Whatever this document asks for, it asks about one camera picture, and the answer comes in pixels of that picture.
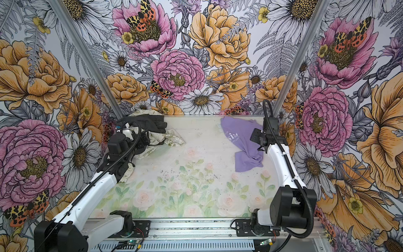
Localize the lavender purple cloth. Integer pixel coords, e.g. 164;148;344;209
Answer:
220;117;263;173

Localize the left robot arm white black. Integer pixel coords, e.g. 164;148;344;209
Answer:
34;125;150;252

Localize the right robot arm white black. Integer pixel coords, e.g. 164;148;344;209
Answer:
250;117;317;233

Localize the dark grey cloth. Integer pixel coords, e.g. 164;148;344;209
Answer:
116;114;167;133

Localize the cream printed green cloth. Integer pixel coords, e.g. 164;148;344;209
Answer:
119;110;185;183

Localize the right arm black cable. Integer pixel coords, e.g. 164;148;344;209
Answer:
262;100;315;239

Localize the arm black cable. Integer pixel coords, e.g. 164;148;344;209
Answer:
34;116;142;252
262;100;315;239

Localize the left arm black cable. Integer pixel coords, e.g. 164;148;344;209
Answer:
34;116;142;252

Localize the left rear aluminium post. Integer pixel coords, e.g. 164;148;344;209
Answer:
49;1;124;119

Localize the aluminium post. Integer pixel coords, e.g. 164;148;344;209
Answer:
273;0;331;116
49;1;124;119

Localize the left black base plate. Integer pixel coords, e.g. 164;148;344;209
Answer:
109;219;151;238

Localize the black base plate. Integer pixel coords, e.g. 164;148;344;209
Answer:
109;219;151;238
230;218;280;237

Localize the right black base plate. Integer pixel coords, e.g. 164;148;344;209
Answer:
230;218;280;237

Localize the aluminium front rail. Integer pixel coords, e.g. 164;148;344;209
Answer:
56;216;326;240

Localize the white slotted cable duct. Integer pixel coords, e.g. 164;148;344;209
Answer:
90;238;256;252

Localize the right rear aluminium post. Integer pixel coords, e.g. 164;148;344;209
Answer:
273;0;331;116

